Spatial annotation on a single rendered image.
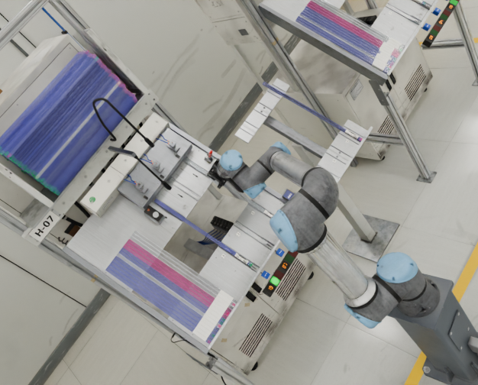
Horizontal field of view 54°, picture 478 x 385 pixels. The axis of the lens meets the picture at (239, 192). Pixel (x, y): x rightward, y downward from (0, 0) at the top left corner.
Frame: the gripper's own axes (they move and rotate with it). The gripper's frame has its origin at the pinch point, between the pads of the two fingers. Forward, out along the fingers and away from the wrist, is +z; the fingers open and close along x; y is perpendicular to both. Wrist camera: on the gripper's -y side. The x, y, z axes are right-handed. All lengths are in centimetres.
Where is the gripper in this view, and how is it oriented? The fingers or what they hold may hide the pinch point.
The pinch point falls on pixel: (222, 183)
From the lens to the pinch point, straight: 198.6
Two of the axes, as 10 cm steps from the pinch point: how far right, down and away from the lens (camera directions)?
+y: -8.1, -5.8, -0.3
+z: -1.8, 2.0, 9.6
